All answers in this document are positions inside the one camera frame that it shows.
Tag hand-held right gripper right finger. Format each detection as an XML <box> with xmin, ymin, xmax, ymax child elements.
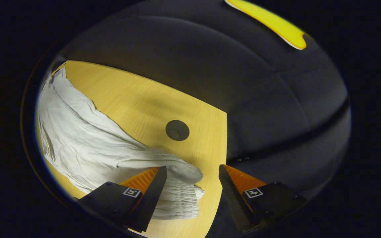
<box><xmin>219</xmin><ymin>164</ymin><xmax>307</xmax><ymax>232</ymax></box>

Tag white jeans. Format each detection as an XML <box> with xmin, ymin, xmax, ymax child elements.
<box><xmin>36</xmin><ymin>67</ymin><xmax>206</xmax><ymax>220</ymax></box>

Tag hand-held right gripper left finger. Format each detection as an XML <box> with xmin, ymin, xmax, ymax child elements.
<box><xmin>75</xmin><ymin>166</ymin><xmax>168</xmax><ymax>233</ymax></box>

